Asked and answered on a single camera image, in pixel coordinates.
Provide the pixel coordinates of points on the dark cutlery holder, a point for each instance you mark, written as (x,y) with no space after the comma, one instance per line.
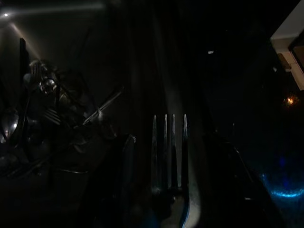
(59,185)

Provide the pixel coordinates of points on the large silver spoon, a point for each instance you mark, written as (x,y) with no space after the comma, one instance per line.
(9,123)

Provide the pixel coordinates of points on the white cabinet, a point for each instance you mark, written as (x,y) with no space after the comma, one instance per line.
(288,40)

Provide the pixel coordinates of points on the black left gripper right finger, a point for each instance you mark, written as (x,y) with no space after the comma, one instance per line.
(237,190)

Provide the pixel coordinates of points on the silver metal fork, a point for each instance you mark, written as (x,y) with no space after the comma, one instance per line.
(169,194)

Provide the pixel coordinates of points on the small silver fork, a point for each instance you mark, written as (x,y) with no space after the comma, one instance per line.
(52,116)

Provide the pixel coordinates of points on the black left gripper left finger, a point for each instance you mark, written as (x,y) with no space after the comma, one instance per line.
(129,180)

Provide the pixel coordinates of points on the small silver spoon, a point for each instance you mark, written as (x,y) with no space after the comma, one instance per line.
(47,85)

